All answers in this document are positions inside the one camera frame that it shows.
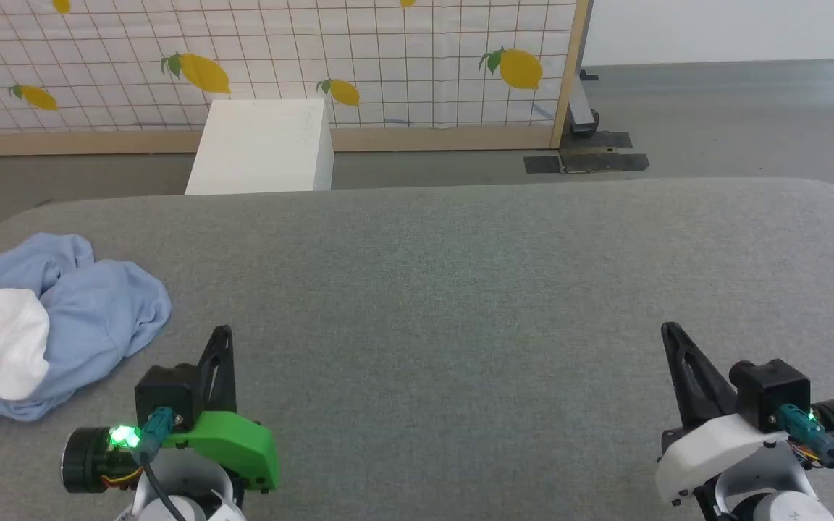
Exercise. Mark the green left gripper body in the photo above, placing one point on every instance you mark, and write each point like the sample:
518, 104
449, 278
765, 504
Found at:
232, 441

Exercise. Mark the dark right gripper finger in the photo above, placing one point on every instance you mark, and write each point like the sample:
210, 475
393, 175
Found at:
714, 383
681, 383

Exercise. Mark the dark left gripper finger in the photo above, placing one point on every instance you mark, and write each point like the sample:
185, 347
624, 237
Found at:
227, 376
207, 376

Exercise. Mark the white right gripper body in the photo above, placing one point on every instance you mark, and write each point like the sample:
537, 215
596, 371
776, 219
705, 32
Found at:
714, 449

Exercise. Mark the light blue garment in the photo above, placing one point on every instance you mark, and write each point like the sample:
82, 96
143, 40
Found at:
91, 311

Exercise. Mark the white box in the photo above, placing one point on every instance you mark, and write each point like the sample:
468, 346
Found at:
261, 148

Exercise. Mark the grey fabric sofa cushion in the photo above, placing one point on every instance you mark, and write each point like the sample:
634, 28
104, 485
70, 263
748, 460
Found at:
460, 304

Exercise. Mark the black floor mat strip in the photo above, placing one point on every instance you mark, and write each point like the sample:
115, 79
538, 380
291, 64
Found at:
591, 159

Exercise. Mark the grey metal partition foot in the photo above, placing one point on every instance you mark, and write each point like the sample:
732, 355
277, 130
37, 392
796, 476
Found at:
582, 108

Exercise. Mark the lemon print partition screen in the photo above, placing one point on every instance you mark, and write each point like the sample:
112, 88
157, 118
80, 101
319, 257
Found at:
388, 65

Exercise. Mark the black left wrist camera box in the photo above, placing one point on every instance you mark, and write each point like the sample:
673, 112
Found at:
163, 394

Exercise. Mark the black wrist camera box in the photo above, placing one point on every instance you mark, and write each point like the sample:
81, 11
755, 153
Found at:
772, 391
163, 394

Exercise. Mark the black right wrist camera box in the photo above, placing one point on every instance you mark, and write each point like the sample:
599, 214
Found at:
772, 391

